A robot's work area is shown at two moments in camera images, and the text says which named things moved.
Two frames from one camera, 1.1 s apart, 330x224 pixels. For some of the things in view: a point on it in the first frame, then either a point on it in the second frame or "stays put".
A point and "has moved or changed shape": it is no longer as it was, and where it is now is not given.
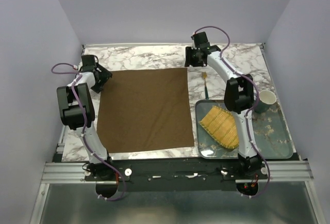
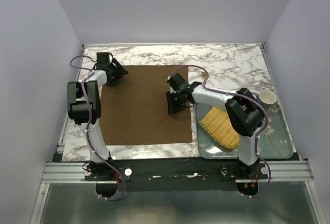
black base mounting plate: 174,175 stays put
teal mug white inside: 266,97 stays put
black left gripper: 105,75 to 120,72
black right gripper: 187,60 to 172,107
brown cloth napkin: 146,109 has moved or changed shape
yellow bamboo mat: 221,125 stays put
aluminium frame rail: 75,171 stays put
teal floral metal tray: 268,131 stays put
